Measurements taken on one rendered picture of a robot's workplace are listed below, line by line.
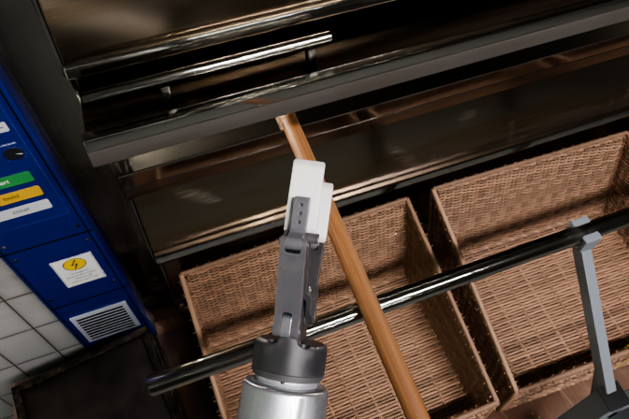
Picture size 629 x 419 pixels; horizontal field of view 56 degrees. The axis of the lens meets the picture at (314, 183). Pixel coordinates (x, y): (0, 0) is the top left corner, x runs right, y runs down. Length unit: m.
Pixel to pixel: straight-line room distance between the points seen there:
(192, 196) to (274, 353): 0.63
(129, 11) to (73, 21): 0.07
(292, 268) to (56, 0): 0.46
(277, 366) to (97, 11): 0.49
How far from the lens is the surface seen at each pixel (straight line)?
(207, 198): 1.19
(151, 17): 0.83
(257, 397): 0.61
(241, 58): 0.79
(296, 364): 0.60
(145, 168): 1.06
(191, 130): 0.79
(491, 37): 0.90
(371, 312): 0.87
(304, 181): 0.56
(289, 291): 0.55
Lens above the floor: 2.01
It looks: 55 degrees down
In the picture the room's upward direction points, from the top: straight up
